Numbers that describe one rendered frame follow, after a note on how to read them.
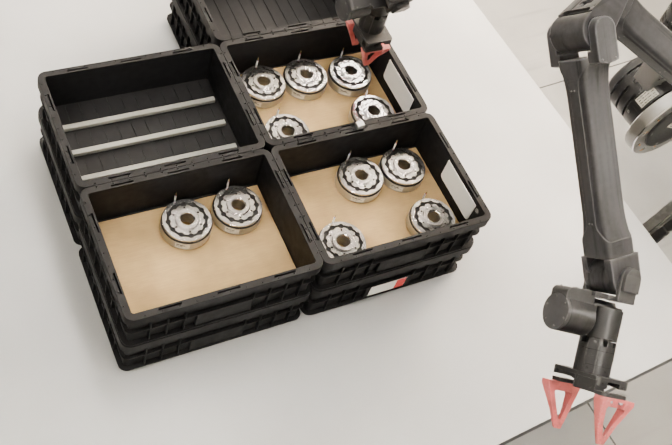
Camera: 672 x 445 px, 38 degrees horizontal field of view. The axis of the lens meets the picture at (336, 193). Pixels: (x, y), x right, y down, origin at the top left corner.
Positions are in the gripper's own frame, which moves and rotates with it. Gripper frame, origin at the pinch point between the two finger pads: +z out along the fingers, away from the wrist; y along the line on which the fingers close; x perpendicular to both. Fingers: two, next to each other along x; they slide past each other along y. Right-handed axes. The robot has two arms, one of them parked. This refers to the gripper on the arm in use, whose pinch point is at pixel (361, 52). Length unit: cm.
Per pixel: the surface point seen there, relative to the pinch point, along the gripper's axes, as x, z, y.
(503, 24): 123, 95, -74
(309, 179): -21.5, 9.5, 24.3
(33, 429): -89, 21, 56
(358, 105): -3.3, 6.9, 9.6
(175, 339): -61, 12, 51
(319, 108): -11.2, 9.7, 6.3
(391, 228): -8.9, 9.5, 40.9
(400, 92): 6.6, 4.0, 10.4
